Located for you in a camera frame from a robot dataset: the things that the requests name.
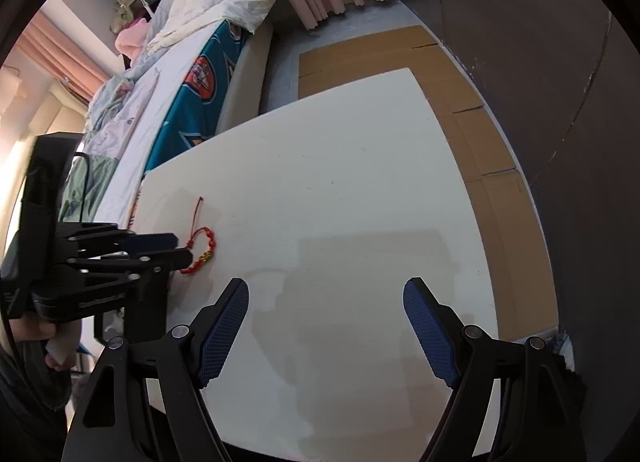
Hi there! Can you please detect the pale floral cloth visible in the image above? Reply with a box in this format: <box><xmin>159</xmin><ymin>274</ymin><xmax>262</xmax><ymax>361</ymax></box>
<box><xmin>82</xmin><ymin>67</ymin><xmax>161</xmax><ymax>158</ymax></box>

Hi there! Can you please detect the white bedside table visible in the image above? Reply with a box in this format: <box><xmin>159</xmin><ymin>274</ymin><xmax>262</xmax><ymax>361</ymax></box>
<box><xmin>134</xmin><ymin>67</ymin><xmax>502</xmax><ymax>459</ymax></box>

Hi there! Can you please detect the red bead bracelet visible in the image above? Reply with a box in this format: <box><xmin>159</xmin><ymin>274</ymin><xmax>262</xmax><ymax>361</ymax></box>
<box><xmin>180</xmin><ymin>196</ymin><xmax>220</xmax><ymax>278</ymax></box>

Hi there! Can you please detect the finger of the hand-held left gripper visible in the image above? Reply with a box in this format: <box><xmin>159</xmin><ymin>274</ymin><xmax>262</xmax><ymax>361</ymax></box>
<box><xmin>69</xmin><ymin>248</ymin><xmax>195</xmax><ymax>295</ymax></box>
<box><xmin>56</xmin><ymin>223</ymin><xmax>180</xmax><ymax>264</ymax></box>

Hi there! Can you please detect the person's left hand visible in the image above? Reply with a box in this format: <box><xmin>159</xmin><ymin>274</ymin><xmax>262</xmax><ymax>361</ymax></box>
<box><xmin>9</xmin><ymin>314</ymin><xmax>81</xmax><ymax>374</ymax></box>

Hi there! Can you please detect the green striped blanket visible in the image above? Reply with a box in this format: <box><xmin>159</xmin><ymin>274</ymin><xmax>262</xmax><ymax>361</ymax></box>
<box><xmin>57</xmin><ymin>149</ymin><xmax>118</xmax><ymax>224</ymax></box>

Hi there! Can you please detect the cardboard sheet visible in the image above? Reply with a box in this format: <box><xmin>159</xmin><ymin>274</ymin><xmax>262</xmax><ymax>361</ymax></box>
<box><xmin>298</xmin><ymin>25</ymin><xmax>560</xmax><ymax>343</ymax></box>

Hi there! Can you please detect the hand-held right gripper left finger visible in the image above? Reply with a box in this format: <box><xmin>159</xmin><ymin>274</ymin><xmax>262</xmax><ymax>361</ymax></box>
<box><xmin>61</xmin><ymin>278</ymin><xmax>250</xmax><ymax>462</ymax></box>

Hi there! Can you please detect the narrow pink curtain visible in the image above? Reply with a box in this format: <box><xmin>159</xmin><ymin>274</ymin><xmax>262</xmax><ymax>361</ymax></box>
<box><xmin>22</xmin><ymin>12</ymin><xmax>112</xmax><ymax>104</ymax></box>

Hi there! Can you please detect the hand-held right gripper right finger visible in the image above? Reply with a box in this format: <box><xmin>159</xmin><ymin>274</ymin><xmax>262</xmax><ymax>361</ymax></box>
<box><xmin>403</xmin><ymin>277</ymin><xmax>587</xmax><ymax>462</ymax></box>

